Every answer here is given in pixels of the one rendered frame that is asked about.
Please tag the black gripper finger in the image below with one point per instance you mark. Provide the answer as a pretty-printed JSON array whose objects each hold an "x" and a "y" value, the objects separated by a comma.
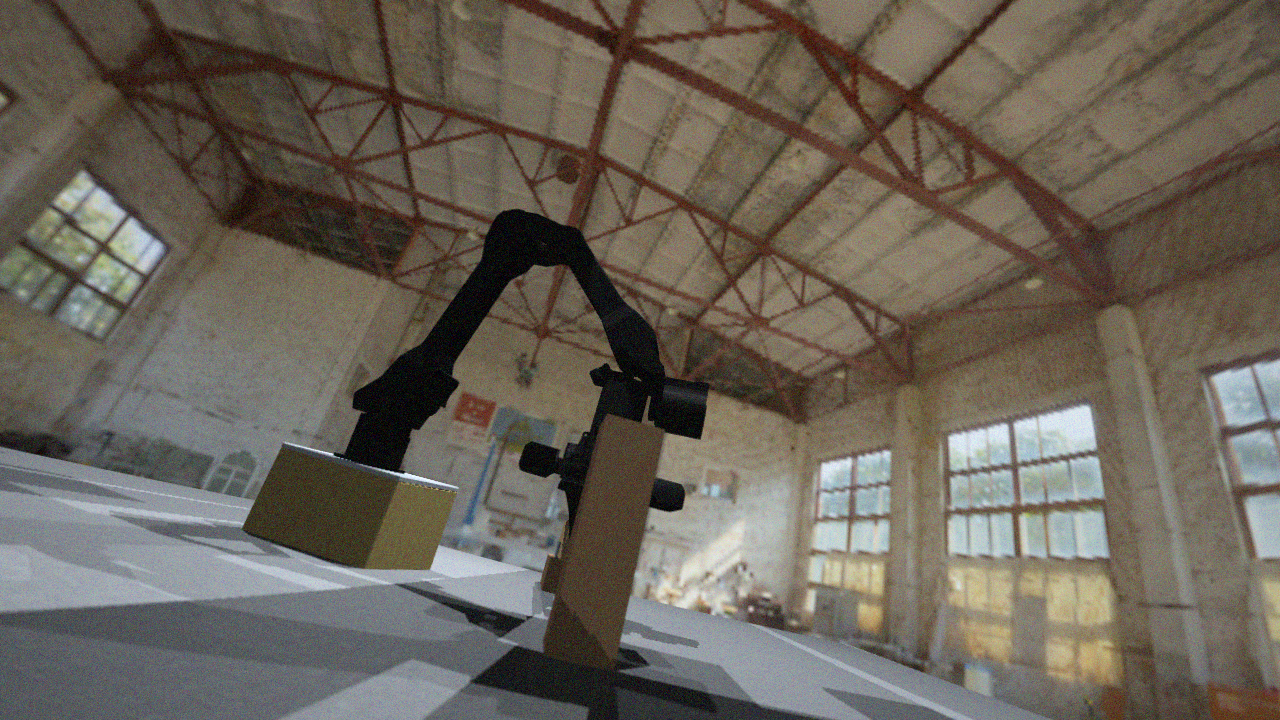
[{"x": 573, "y": 494}]

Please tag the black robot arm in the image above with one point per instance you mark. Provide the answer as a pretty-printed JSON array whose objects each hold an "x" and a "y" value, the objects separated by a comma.
[{"x": 420, "y": 381}]

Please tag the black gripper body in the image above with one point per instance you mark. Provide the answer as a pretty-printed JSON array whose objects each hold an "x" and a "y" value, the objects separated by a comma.
[{"x": 543, "y": 460}]

